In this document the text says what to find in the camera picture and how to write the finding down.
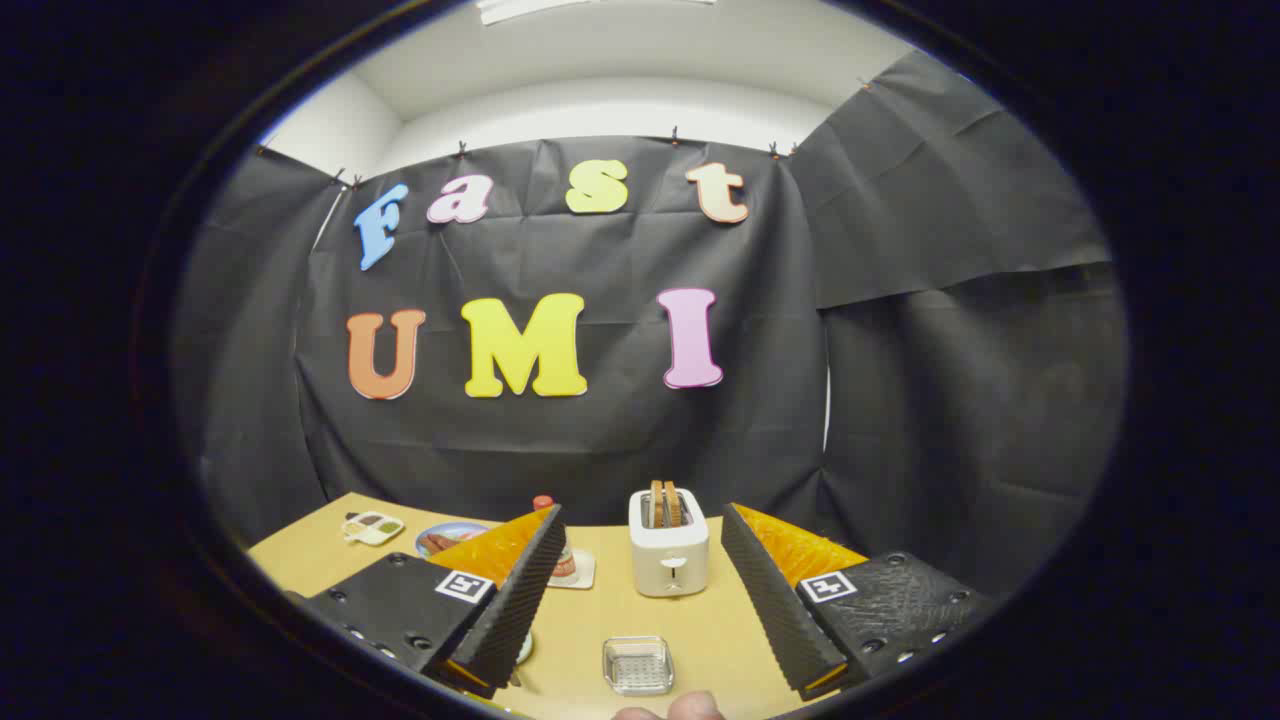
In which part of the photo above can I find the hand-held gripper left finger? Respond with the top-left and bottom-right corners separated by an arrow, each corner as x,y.
285,503 -> 567,701

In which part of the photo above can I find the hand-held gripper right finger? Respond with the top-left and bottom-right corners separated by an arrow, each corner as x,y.
720,502 -> 1001,701

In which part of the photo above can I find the white square coaster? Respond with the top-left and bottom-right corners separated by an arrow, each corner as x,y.
548,548 -> 597,590

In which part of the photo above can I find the blue patterned plate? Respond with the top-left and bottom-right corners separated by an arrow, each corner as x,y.
415,522 -> 491,559

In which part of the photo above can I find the clear water bottle red cap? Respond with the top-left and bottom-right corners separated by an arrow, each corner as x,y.
531,494 -> 581,584

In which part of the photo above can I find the white toaster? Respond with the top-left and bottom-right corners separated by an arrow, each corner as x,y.
628,487 -> 711,599

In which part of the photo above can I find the silver perforated tray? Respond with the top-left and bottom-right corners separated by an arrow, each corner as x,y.
602,635 -> 676,697

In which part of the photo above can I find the white divided sauce dish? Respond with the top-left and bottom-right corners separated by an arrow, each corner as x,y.
342,511 -> 406,547

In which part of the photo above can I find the black backdrop cloth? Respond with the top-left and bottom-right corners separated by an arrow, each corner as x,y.
170,50 -> 1131,601

